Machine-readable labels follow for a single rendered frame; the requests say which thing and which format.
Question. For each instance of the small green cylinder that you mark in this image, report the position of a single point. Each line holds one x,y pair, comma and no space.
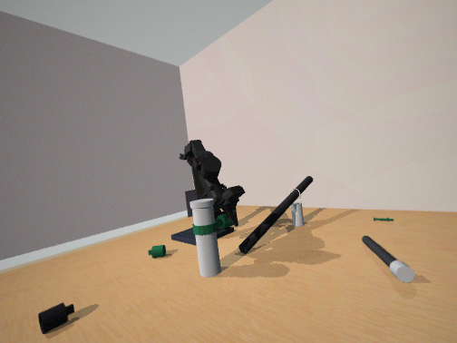
157,251

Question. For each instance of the dark green cup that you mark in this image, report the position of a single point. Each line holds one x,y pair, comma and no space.
221,221

